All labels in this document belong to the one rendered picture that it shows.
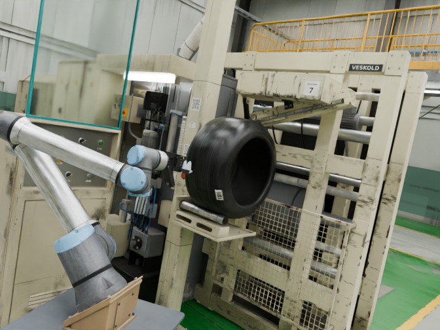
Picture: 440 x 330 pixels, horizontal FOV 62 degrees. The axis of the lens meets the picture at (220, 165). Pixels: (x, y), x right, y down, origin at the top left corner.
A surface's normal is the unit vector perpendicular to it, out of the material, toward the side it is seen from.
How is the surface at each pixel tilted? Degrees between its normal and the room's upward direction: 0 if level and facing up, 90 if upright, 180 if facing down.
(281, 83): 90
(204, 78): 90
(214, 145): 66
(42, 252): 90
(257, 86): 90
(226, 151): 74
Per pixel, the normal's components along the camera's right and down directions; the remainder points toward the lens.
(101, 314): -0.28, 0.04
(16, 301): 0.75, 0.19
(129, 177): 0.15, -0.13
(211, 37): -0.64, -0.05
